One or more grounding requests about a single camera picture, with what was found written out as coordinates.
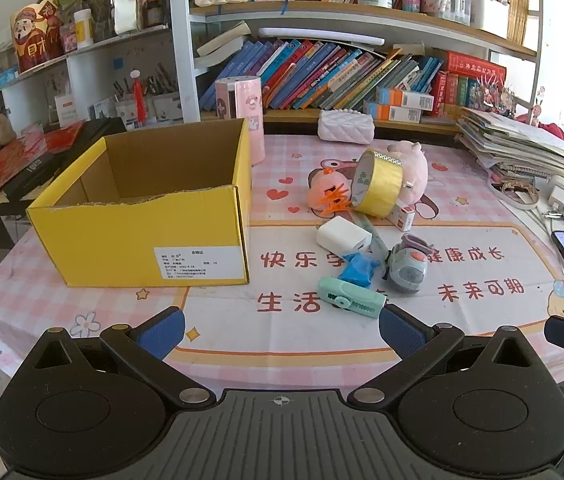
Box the fortune god gift box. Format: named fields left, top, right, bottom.
left=10, top=0, right=65, bottom=73

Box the grey round toy gadget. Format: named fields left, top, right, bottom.
left=384, top=234, right=432, bottom=295

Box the red tassel ornament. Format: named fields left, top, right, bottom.
left=130, top=70, right=147, bottom=128

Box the yellow tape roll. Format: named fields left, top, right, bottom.
left=351, top=149, right=405, bottom=218

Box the stack of lying books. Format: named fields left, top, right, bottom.
left=196, top=21, right=250, bottom=68

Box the white card with red label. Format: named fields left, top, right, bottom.
left=54, top=94, right=85, bottom=128

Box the white lamp bar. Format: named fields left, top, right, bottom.
left=258, top=27, right=385, bottom=47

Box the white pen holder box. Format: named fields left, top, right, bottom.
left=470, top=0, right=510, bottom=38

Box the large red plastic bag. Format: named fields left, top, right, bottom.
left=0, top=132, right=63, bottom=208

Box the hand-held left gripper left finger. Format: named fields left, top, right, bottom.
left=28, top=306, right=216, bottom=407

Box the small white red box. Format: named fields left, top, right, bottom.
left=387, top=199, right=417, bottom=232

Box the small red plastic bag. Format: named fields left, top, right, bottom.
left=37, top=121, right=85, bottom=153

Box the pink cylinder container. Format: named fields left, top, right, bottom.
left=214, top=76, right=266, bottom=167

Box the teal ruler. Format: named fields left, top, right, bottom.
left=354, top=212, right=390, bottom=261

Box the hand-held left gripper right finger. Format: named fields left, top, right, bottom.
left=347, top=304, right=538, bottom=406

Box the pink box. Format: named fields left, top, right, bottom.
left=59, top=25, right=79, bottom=53

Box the stack of papers and booklets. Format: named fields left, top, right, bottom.
left=456, top=107, right=564, bottom=183

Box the yellow cardboard box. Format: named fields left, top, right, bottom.
left=26, top=117, right=253, bottom=288

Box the orange white carton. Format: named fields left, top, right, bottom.
left=377, top=87, right=435, bottom=111
left=364, top=101, right=423, bottom=122

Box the thick red dictionary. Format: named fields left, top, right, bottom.
left=446, top=51, right=506, bottom=83

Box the white plastic bottle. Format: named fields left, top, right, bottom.
left=73, top=8, right=95, bottom=50

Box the black flat pouch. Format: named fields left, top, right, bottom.
left=2, top=150, right=63, bottom=196

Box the white pencil cup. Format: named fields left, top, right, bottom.
left=114, top=100, right=136, bottom=129
left=154, top=92, right=183, bottom=121

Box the white quilted purse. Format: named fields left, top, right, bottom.
left=318, top=108, right=375, bottom=142

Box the pink printed tablecloth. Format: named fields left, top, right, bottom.
left=0, top=132, right=564, bottom=396

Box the black keyboard instrument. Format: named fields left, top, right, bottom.
left=2, top=117, right=128, bottom=201

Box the white carton-shaped container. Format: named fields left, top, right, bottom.
left=112, top=0, right=143, bottom=36

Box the wooden bookshelf with white frame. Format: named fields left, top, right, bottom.
left=169, top=0, right=547, bottom=136

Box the white shelf unit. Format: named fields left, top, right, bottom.
left=0, top=25, right=183, bottom=131

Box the orange hair clip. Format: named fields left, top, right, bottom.
left=318, top=185, right=353, bottom=213

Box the small pink plush toy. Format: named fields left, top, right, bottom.
left=387, top=141, right=429, bottom=206

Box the white charger adapter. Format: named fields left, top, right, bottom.
left=316, top=216, right=363, bottom=252

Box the blue plastic bag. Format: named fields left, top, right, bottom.
left=337, top=251, right=383, bottom=289

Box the row of leaning blue books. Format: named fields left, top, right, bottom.
left=199, top=40, right=445, bottom=111

